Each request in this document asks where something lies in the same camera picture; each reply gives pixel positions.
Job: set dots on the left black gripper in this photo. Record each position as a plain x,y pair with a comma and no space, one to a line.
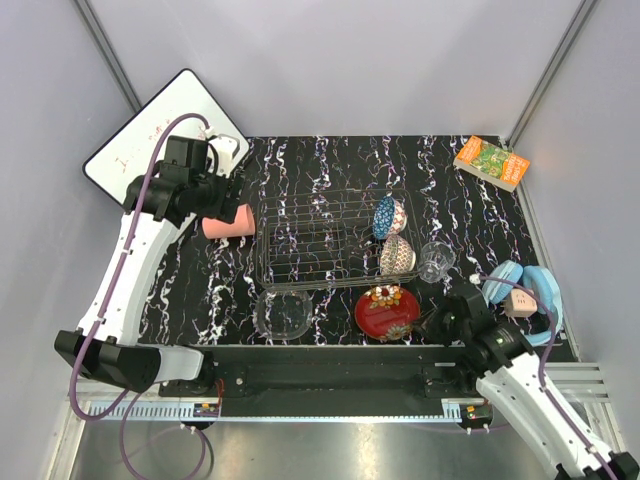
225,207

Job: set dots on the orange green book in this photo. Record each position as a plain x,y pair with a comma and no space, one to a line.
491,163

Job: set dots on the blue orange patterned bowl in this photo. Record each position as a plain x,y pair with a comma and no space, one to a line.
390,218

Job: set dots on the pink plastic cup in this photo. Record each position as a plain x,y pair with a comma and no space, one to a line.
243,225

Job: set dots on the wire dish rack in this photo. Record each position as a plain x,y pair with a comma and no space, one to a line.
323,240

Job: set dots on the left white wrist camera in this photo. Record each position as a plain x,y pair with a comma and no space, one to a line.
227,149

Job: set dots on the brown patterned ceramic bowl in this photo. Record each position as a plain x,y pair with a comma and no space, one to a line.
397,256

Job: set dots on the red floral plate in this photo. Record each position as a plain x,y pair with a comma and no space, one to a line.
387,313

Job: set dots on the white whiteboard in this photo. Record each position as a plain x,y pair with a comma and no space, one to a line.
127,154

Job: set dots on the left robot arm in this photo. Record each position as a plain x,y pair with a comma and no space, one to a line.
192,178

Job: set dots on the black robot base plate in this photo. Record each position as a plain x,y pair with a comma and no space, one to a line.
249,370

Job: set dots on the clear glass square plate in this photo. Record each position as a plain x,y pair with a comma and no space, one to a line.
283,314

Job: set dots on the small pink white plug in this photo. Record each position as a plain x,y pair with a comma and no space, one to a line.
519,304

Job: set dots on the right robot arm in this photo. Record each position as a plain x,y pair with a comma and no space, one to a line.
527,398

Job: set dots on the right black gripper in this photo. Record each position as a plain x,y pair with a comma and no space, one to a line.
429,329

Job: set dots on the light blue headphones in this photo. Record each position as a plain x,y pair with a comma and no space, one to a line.
538,280

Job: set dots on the clear drinking glass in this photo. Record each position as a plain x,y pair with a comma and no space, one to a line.
435,260

